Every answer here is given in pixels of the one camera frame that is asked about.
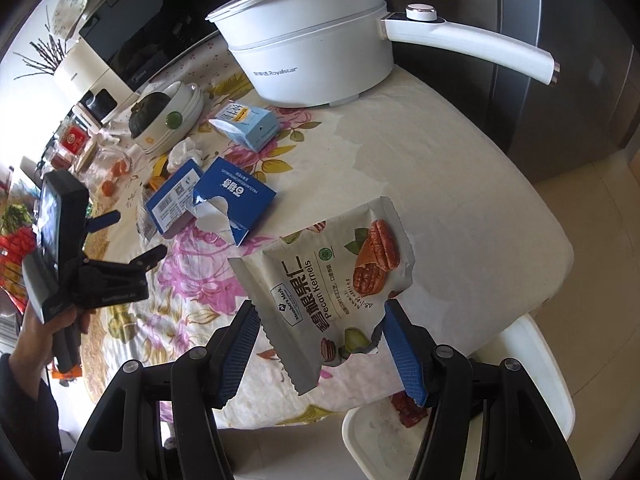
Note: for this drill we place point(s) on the white plastic bin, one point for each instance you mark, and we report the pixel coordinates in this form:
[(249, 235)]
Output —
[(540, 360)]

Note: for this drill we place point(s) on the torn blue cardboard box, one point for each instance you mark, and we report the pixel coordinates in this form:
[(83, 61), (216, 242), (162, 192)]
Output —
[(235, 195)]

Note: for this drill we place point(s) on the grey refrigerator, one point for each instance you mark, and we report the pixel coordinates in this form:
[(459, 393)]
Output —
[(550, 35)]

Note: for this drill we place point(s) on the dark green squash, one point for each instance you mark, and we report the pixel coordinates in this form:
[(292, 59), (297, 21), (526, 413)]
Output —
[(150, 115)]

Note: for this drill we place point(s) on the glass jar wooden lid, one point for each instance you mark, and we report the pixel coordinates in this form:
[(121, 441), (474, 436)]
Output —
[(102, 157)]

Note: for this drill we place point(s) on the cream ceramic dish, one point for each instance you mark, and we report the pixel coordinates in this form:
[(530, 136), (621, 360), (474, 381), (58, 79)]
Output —
[(165, 142)]

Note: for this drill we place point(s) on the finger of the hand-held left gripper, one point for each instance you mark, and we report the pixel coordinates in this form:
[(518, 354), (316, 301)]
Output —
[(147, 259), (105, 221)]

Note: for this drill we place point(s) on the white electric pot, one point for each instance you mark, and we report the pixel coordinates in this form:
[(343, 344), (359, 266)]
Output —
[(320, 60)]

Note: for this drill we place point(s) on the floral tablecloth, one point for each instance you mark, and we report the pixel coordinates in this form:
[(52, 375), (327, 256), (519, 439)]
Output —
[(450, 160)]

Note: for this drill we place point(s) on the person's left hand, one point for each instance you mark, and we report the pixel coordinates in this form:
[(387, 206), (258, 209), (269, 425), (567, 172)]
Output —
[(32, 337)]

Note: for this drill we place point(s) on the stack of red packets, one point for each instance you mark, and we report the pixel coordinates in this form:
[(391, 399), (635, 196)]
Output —
[(15, 270)]

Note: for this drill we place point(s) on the small tangerine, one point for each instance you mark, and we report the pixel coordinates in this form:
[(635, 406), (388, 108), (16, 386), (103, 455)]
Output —
[(120, 169), (109, 188)]

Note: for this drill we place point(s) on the person's left forearm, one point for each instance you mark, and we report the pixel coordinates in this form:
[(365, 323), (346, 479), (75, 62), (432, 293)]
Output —
[(25, 410)]

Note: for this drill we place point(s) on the white tissue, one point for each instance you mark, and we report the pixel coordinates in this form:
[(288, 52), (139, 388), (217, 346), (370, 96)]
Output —
[(184, 154)]

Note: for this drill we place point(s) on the light blue carton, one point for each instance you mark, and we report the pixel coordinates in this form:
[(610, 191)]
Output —
[(245, 126)]

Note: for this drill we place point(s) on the cream air fryer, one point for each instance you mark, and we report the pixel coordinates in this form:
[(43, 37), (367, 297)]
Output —
[(75, 77)]

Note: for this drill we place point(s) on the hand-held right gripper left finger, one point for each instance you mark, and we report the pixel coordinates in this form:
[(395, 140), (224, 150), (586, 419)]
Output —
[(240, 355)]

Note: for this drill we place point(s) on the grey nut snack bag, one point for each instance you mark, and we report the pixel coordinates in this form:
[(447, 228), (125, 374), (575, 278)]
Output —
[(320, 285)]

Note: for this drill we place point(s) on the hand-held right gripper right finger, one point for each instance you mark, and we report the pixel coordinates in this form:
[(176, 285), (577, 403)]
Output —
[(405, 355)]

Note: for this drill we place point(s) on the dry branches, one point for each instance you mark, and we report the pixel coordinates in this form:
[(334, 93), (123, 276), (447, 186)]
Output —
[(45, 52)]

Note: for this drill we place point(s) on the floral cover cloth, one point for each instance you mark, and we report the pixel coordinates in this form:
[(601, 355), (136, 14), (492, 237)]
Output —
[(67, 2)]

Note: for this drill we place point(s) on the black microwave oven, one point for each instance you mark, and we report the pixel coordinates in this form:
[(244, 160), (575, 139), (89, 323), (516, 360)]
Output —
[(150, 25)]

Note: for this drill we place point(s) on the small orange scrap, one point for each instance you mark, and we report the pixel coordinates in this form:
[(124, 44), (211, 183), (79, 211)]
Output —
[(159, 174)]

